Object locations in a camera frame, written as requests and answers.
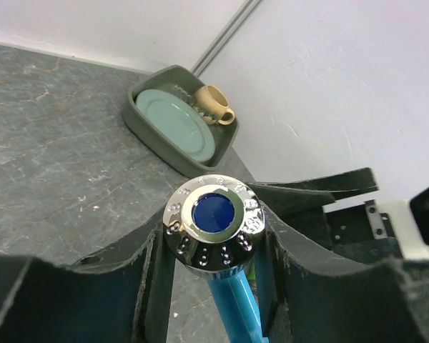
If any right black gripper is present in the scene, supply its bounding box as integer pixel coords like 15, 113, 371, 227
247, 167, 403, 264

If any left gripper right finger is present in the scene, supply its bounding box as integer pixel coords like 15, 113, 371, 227
255, 209, 429, 342

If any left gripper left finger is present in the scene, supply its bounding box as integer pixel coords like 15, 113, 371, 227
0, 214, 174, 342

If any blue water faucet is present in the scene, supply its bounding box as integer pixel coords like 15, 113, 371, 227
162, 174, 268, 342

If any beige ceramic mug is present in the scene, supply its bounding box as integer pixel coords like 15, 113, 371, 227
190, 85, 235, 125

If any teal round plate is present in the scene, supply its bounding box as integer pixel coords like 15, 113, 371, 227
135, 89, 215, 162

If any dark green rectangular tray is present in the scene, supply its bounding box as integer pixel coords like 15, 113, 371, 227
121, 65, 239, 178

